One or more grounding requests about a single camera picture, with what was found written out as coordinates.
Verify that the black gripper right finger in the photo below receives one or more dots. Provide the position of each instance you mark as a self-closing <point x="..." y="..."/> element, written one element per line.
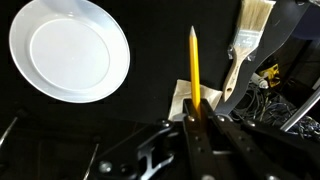
<point x="240" y="146"/>

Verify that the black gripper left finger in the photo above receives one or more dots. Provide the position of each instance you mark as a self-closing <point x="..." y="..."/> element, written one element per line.
<point x="200" y="150"/>

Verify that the yellow pencil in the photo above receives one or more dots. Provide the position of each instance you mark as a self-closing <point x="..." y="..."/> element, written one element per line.
<point x="194" y="66"/>

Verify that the beige folded napkin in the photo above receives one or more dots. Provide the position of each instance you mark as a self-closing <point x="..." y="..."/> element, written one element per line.
<point x="180" y="96"/>

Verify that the yellow black small tool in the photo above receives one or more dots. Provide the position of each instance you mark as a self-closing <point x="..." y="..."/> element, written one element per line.
<point x="271" y="74"/>

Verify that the white plate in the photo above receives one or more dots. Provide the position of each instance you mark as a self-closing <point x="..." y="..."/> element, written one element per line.
<point x="70" y="50"/>

